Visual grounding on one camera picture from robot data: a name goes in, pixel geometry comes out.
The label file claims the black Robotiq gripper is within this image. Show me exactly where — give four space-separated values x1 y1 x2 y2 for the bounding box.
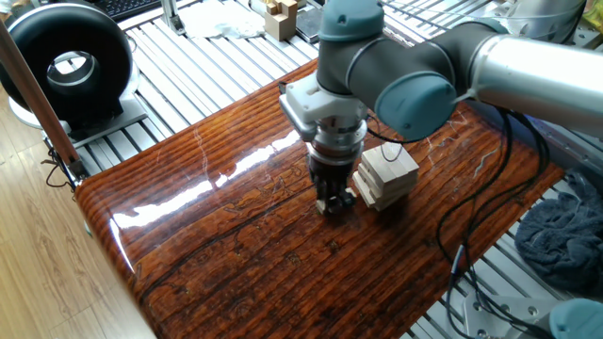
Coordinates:
306 154 358 217

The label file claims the light wooden Jenga block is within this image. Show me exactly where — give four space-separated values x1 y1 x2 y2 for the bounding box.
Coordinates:
315 186 358 216

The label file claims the wooden Jenga block tower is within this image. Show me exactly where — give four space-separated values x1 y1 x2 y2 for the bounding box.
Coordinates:
351 142 420 212

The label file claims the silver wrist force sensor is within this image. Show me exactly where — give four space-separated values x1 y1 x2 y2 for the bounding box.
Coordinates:
305 117 368 166

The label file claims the glossy brown wooden board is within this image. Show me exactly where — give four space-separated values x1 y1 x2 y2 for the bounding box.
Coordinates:
74 58 566 339

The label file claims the black flat scale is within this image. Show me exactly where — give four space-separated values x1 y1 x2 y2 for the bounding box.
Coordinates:
295 7 326 44

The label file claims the wooden puzzle cube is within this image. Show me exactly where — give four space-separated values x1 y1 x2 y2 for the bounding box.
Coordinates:
263 0 300 42

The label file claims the white crumpled cloth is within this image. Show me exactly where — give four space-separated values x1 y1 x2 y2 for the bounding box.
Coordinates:
178 0 268 40

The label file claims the dark blue towel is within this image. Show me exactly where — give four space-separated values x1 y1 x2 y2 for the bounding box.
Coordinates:
513 169 603 299

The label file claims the black keyboard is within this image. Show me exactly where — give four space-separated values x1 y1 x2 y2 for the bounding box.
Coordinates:
96 0 164 23

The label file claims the brown wooden pole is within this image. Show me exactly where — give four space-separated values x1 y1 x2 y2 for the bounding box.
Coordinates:
0 21 90 181

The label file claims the white plastic wrist mount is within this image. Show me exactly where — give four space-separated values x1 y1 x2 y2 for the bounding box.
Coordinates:
278 71 369 142

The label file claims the grey cable with blue connector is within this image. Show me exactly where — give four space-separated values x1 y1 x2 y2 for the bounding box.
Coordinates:
445 243 533 339

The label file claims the black cable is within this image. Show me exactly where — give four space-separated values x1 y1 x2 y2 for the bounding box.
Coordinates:
435 112 551 339
366 107 514 283

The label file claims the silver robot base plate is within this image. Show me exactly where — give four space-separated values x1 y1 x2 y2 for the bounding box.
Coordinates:
460 294 561 339

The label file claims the aluminium frame rail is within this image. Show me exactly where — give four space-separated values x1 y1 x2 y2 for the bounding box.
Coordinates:
470 101 603 189

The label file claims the aluminium upright post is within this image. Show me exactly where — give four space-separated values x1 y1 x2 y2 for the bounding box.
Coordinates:
159 0 187 37

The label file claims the black tangled cord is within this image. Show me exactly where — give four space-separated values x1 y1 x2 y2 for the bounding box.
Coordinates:
41 146 77 190

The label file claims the black ring-shaped fan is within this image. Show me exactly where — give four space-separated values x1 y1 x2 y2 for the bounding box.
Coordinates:
0 2 150 148

